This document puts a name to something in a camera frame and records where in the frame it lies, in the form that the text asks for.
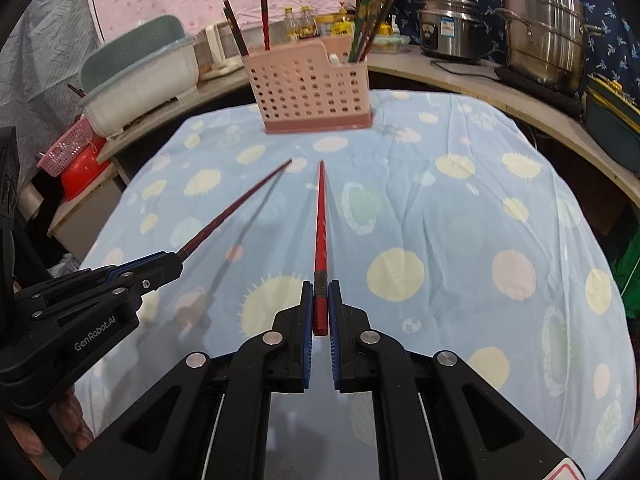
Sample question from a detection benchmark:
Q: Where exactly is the dark maroon chopstick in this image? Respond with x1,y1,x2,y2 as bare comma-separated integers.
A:
177,158,293,261
224,0,248,58

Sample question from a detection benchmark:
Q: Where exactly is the red chopstick gold band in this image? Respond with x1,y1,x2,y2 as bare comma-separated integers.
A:
259,0,270,51

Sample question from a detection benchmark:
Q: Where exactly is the dark brown chopstick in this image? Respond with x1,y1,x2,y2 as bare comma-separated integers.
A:
357,0,394,62
354,0,385,62

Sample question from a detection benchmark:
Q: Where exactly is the green chopstick gold band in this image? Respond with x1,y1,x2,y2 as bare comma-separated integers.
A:
349,0,381,63

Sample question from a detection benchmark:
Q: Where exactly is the person's left hand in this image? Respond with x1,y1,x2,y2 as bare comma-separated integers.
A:
6,388,94,458

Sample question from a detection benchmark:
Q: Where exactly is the red plastic basin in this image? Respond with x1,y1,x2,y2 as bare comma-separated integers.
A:
60,136,110,202

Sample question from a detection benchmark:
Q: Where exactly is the pink plastic basket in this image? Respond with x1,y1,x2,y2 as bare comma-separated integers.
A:
37,115,94,178

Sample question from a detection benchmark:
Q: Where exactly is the blue patterned tablecloth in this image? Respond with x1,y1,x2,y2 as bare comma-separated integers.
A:
76,91,636,479

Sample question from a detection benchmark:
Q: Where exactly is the white dish drainer teal lid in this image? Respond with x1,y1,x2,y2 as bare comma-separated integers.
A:
79,14,200,139

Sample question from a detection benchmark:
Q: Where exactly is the white electric kettle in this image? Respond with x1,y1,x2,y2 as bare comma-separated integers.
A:
194,22,243,81

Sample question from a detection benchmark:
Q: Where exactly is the pink perforated utensil holder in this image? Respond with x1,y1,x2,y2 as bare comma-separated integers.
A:
243,36,373,134

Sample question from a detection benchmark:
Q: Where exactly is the green plastic bag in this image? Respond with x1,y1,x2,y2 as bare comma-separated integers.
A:
614,231,640,320

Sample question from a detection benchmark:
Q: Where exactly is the clear sauce bottle left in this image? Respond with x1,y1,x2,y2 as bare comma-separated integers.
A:
284,6,300,42

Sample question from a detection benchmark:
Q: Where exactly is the clear sauce bottle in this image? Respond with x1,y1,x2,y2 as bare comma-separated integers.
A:
299,6,317,39
284,6,300,42

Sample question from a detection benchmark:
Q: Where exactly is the clear sauce bottle right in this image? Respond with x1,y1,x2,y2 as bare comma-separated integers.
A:
299,6,317,39

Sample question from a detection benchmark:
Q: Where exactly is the yellow tin can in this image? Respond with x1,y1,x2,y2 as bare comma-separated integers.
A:
314,13,350,37

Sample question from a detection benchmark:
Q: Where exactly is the black induction cooker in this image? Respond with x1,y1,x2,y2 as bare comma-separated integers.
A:
494,66,582,116

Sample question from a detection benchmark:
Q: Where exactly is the teal yellow bowl stack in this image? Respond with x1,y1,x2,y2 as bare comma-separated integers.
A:
585,74,640,177

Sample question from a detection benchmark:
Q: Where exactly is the silver rice cooker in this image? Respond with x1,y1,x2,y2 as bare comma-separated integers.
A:
419,0,490,61

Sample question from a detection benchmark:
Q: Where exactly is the stainless steel steamer pot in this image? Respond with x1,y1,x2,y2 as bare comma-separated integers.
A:
495,0,604,94

